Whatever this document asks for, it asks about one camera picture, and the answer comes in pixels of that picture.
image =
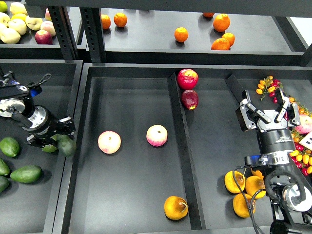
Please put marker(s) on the yellow pear middle pile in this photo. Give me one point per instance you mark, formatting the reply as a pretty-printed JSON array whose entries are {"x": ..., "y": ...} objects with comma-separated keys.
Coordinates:
[{"x": 253, "y": 184}]

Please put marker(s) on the pink apple left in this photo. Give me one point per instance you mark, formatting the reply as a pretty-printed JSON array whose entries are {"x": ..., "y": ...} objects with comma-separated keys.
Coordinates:
[{"x": 109, "y": 142}]

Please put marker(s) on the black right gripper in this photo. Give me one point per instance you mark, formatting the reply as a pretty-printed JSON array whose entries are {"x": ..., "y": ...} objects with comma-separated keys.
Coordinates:
[{"x": 271, "y": 126}]

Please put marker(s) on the pink apple far right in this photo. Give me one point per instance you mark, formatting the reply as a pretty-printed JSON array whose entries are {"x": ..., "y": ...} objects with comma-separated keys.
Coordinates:
[{"x": 305, "y": 126}]

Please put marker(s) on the black tray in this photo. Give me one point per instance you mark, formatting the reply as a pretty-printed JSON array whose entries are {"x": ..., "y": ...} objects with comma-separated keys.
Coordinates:
[
  {"x": 124, "y": 192},
  {"x": 30, "y": 208}
]

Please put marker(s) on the green avocado lower edge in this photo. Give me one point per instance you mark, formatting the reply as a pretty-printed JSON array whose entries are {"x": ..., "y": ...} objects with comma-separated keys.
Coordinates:
[{"x": 4, "y": 183}]

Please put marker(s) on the white label card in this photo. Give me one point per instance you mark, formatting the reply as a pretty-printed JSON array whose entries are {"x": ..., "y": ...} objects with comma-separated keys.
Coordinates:
[{"x": 307, "y": 141}]

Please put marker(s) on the yellow apple with stem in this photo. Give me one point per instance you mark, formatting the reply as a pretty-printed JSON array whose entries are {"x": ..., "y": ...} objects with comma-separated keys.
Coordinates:
[{"x": 33, "y": 23}]

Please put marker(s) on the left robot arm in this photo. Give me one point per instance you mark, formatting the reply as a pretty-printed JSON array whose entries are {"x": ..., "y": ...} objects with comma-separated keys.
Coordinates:
[{"x": 16, "y": 102}]

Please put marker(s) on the dark red apple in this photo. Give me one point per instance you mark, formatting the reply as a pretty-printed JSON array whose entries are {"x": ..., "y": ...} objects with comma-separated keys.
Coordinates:
[{"x": 189, "y": 99}]

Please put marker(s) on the bright red apple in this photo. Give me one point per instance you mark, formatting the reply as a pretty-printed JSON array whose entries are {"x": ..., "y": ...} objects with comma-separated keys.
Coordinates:
[{"x": 187, "y": 79}]

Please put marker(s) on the green avocado upper left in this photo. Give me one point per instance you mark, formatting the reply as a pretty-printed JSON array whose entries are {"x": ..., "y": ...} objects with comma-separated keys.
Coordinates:
[{"x": 9, "y": 146}]

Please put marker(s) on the cherry tomato bunch lower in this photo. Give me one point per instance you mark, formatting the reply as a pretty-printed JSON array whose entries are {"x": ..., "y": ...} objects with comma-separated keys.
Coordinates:
[{"x": 302, "y": 156}]

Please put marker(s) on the pale peach on shelf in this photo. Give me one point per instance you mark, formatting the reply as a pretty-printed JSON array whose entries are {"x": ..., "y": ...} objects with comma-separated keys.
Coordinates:
[{"x": 49, "y": 27}]

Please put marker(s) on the yellow apple front left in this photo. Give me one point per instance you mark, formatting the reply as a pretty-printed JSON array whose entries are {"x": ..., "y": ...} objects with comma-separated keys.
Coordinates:
[{"x": 9, "y": 36}]

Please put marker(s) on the yellow pear pile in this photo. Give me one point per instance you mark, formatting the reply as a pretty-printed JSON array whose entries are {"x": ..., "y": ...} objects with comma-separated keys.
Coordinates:
[
  {"x": 253, "y": 184},
  {"x": 234, "y": 182}
]

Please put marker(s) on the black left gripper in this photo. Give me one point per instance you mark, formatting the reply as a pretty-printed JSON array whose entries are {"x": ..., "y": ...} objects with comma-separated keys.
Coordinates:
[{"x": 44, "y": 125}]

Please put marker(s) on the orange cut by post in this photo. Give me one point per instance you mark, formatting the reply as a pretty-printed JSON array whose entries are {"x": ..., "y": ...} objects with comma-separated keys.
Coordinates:
[{"x": 105, "y": 21}]

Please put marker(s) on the orange centre shelf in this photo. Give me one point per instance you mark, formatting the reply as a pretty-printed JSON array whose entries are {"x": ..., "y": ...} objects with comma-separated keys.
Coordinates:
[{"x": 181, "y": 34}]

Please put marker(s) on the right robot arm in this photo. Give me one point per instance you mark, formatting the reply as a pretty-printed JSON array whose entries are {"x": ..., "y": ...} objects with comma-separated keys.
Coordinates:
[{"x": 290, "y": 195}]

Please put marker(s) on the orange front right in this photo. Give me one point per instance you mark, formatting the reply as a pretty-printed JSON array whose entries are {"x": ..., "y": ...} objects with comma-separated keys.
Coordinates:
[{"x": 220, "y": 44}]

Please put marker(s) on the cherry tomato bunch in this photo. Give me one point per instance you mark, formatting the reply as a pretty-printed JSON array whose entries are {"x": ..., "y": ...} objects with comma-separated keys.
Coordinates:
[
  {"x": 269, "y": 87},
  {"x": 302, "y": 156}
]

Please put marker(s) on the dark green avocado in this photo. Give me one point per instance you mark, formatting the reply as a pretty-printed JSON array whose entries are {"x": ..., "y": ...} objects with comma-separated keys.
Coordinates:
[{"x": 66, "y": 145}]

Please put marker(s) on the orange under top shelf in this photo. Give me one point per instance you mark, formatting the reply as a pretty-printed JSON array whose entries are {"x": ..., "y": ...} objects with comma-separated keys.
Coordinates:
[{"x": 208, "y": 14}]

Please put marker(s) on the black middle tray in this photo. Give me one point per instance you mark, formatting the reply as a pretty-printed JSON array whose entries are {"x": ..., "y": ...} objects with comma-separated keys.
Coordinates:
[{"x": 124, "y": 192}]

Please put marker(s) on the large orange right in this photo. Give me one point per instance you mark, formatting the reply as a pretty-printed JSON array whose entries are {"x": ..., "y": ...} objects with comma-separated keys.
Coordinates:
[{"x": 222, "y": 22}]

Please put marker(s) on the yellow apple middle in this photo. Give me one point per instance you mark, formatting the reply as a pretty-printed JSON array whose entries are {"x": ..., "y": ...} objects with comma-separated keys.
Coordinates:
[{"x": 18, "y": 25}]

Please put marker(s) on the yellow pear bottom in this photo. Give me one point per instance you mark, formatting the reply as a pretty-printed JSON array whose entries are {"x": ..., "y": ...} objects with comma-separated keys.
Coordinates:
[{"x": 240, "y": 205}]

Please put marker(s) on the pink apple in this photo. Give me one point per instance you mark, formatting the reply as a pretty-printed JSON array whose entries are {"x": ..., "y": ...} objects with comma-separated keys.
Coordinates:
[
  {"x": 109, "y": 142},
  {"x": 157, "y": 135},
  {"x": 305, "y": 126}
]

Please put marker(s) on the orange behind front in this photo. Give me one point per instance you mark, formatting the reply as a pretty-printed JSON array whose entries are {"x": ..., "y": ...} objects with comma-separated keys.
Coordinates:
[{"x": 229, "y": 37}]

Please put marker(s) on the green avocado long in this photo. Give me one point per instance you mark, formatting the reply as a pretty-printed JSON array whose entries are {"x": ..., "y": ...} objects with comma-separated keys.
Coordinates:
[{"x": 26, "y": 174}]

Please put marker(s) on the black left tray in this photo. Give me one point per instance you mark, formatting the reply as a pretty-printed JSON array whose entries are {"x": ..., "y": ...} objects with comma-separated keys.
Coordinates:
[{"x": 30, "y": 208}]

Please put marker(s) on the red apple on shelf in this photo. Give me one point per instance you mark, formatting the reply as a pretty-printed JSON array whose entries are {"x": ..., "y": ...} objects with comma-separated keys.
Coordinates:
[{"x": 43, "y": 37}]

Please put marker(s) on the yellow pear left pile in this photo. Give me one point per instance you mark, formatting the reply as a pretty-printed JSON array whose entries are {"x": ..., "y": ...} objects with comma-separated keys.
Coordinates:
[{"x": 234, "y": 182}]

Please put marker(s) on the green avocado at edge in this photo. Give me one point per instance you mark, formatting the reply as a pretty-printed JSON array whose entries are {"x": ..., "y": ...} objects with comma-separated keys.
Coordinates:
[{"x": 4, "y": 168}]

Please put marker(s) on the cherry tomato bunch upper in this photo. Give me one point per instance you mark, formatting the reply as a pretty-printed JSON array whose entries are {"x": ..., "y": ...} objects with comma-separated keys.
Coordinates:
[{"x": 269, "y": 87}]

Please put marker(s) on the orange upper left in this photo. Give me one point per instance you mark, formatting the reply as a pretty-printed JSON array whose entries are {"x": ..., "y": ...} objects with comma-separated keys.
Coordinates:
[{"x": 120, "y": 20}]

